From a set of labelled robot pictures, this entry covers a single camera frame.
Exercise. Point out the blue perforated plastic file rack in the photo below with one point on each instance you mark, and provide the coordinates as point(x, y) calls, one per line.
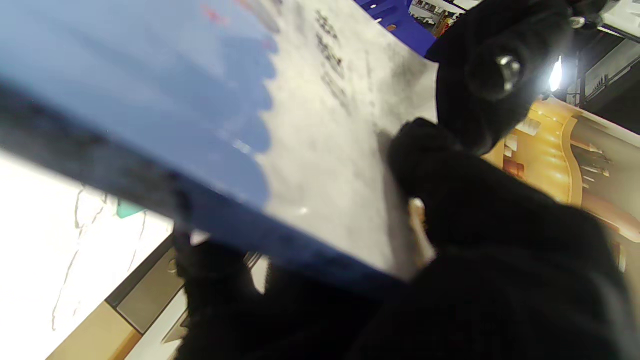
point(400, 25)

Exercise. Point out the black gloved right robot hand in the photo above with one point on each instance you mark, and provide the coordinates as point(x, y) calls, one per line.
point(500, 280)

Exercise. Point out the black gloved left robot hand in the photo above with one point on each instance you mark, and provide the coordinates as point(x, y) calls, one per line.
point(480, 100)

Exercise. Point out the white and blue cover book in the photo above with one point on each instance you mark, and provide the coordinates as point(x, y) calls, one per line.
point(150, 100)

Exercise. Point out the teal cover book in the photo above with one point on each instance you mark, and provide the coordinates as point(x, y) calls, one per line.
point(129, 209)

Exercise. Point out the bright ceiling lamp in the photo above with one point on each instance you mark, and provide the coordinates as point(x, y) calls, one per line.
point(555, 75)

